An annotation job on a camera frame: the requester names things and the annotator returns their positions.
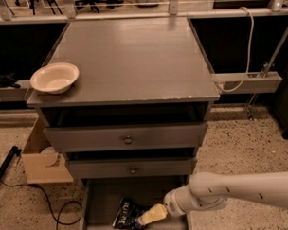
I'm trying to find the grey middle drawer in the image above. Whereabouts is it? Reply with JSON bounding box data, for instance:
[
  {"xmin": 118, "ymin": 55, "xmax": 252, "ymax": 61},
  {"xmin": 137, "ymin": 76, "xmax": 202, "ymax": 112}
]
[{"xmin": 66, "ymin": 158, "xmax": 196, "ymax": 179}]

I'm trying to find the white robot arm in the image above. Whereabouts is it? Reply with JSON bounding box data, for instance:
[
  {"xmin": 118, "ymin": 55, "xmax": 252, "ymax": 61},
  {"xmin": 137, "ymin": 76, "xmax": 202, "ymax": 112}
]
[{"xmin": 136, "ymin": 171, "xmax": 288, "ymax": 226}]

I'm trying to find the black floor cable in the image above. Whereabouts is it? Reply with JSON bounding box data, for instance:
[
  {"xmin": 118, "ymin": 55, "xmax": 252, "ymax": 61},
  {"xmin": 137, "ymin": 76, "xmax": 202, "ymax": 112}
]
[{"xmin": 0, "ymin": 176, "xmax": 83, "ymax": 230}]

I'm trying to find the white cable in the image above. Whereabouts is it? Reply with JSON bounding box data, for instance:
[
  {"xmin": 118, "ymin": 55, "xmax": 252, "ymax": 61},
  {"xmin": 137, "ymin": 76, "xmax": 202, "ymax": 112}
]
[{"xmin": 214, "ymin": 5, "xmax": 257, "ymax": 94}]

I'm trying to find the blue chip bag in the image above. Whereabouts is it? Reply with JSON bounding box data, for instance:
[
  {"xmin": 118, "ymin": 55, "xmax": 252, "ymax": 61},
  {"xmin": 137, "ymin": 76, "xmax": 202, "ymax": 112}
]
[{"xmin": 112, "ymin": 197, "xmax": 149, "ymax": 230}]

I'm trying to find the dark cabinet at right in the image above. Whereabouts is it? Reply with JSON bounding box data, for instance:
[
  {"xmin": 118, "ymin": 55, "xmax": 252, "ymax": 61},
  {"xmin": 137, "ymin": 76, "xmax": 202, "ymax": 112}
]
[{"xmin": 273, "ymin": 64, "xmax": 288, "ymax": 139}]

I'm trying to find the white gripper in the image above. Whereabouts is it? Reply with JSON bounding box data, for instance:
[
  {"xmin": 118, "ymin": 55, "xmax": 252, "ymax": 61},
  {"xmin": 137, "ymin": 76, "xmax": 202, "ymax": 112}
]
[{"xmin": 136, "ymin": 186, "xmax": 198, "ymax": 226}]

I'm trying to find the grey top drawer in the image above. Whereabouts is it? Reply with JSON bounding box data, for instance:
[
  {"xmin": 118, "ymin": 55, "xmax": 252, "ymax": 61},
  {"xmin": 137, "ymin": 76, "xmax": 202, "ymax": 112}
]
[{"xmin": 44, "ymin": 122, "xmax": 207, "ymax": 152}]

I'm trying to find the cardboard box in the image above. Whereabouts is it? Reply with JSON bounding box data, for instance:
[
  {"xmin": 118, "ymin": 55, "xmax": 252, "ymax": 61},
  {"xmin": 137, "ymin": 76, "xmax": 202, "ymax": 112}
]
[{"xmin": 21, "ymin": 118, "xmax": 73, "ymax": 185}]

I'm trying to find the grey wooden drawer cabinet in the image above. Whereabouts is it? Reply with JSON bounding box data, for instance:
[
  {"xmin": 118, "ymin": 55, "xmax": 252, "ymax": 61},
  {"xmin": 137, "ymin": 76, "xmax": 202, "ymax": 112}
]
[{"xmin": 22, "ymin": 15, "xmax": 224, "ymax": 186}]

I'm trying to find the black office chair base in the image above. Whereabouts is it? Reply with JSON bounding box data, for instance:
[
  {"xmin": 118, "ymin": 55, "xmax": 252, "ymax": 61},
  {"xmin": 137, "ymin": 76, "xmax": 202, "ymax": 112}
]
[{"xmin": 75, "ymin": 0, "xmax": 99, "ymax": 12}]

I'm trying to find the grey open bottom drawer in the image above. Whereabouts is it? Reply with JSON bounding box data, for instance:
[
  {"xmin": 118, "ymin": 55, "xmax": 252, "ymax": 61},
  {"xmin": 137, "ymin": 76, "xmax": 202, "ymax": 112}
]
[{"xmin": 79, "ymin": 176, "xmax": 190, "ymax": 230}]

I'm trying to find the black object on rail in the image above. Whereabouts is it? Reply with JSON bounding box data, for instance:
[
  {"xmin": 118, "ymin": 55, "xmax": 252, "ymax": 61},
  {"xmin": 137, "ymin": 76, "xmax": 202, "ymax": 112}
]
[{"xmin": 0, "ymin": 73, "xmax": 21, "ymax": 88}]

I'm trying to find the white bowl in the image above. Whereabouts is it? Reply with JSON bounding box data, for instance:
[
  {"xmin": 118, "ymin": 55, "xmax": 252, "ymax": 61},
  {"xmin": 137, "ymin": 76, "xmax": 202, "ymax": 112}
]
[{"xmin": 30, "ymin": 62, "xmax": 79, "ymax": 95}]

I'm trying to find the black bar on floor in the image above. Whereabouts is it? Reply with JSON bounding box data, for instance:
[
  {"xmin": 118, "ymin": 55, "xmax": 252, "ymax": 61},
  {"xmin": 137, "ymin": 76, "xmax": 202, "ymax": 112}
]
[{"xmin": 0, "ymin": 145, "xmax": 21, "ymax": 181}]

